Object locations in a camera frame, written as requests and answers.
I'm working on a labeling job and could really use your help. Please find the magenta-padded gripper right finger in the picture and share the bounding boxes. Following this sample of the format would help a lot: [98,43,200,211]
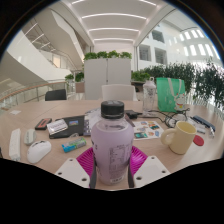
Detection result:
[127,145,172,189]

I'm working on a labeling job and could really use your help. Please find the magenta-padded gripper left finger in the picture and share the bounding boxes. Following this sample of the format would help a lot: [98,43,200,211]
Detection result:
[54,147,99,190]

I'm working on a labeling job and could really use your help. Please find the purple drink bottle black cap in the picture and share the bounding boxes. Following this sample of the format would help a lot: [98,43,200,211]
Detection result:
[90,99,135,186]

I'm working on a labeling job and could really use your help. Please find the clear plastic water bottle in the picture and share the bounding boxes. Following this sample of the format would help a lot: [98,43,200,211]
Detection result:
[142,76,158,114]

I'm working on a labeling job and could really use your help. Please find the blue green small pack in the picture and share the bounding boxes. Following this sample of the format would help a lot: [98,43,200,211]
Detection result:
[61,136,87,154]

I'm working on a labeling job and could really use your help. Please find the white computer mouse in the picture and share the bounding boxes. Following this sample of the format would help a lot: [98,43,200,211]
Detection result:
[26,139,53,165]

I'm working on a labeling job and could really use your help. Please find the colourful sticker sheet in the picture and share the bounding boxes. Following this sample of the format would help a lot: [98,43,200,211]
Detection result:
[133,120,165,141]

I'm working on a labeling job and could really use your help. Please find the black flat pouch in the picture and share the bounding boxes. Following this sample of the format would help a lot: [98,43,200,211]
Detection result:
[48,115,86,140]

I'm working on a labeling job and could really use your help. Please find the pale yellow mug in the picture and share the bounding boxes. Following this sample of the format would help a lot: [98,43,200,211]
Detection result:
[160,120,198,155]

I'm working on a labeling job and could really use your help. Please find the white ribbed card box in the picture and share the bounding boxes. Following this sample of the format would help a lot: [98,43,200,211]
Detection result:
[46,118,69,136]

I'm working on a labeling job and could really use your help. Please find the black red card case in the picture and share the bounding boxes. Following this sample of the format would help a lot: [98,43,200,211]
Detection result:
[34,117,53,131]

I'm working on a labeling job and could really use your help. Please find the flat round red coaster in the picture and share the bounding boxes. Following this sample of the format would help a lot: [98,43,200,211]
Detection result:
[192,134,205,147]

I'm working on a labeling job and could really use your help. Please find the black power adapter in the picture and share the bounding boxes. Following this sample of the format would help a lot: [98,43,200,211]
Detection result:
[124,109,144,120]

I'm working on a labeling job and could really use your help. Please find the white paper card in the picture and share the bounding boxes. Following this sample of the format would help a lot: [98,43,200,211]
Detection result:
[189,123,207,134]

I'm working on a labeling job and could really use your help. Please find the clear plastic packet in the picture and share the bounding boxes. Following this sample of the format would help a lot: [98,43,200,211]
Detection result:
[208,126,216,139]

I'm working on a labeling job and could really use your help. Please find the dark blue keyboard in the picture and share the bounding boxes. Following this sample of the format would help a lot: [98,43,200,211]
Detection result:
[192,114,217,129]

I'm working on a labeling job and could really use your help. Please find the green tote bag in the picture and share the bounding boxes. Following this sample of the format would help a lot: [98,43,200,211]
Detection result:
[155,77,186,113]

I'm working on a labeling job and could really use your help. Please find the black chair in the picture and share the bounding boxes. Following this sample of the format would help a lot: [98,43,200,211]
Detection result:
[44,88,68,102]

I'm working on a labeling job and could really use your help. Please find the white chair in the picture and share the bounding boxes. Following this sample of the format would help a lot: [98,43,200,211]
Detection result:
[100,83,138,102]

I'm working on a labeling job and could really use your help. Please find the glass railing wooden handrail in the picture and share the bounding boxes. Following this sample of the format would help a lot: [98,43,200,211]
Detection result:
[0,79,68,111]

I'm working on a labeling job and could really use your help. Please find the green plants in brown planter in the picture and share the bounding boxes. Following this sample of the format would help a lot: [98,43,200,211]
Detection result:
[64,71,85,94]

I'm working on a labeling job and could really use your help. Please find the green plant hedge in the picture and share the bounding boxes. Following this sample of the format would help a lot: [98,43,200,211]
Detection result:
[130,59,224,111]

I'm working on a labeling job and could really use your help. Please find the white cabinet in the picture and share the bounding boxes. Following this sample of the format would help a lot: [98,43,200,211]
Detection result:
[83,57,132,101]

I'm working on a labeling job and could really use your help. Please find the green plants atop cabinet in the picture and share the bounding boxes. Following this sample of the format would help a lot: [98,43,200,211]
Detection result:
[83,50,133,61]

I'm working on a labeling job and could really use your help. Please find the ceiling light strips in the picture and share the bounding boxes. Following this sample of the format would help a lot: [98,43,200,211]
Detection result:
[71,0,158,43]

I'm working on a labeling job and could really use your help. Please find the black cable with plug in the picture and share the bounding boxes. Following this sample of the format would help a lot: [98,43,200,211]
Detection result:
[146,108,193,129]

